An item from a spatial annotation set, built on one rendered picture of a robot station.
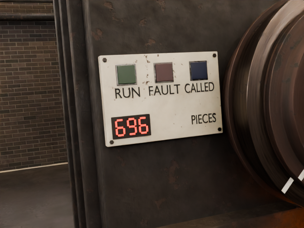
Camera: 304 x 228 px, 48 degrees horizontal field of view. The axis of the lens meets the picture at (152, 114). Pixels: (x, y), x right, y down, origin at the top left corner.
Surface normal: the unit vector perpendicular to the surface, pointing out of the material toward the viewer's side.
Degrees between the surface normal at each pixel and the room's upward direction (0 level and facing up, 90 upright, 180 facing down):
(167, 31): 90
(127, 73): 90
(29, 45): 90
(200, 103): 90
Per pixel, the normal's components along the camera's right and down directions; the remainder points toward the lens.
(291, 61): -0.64, -0.33
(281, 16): 0.32, 0.03
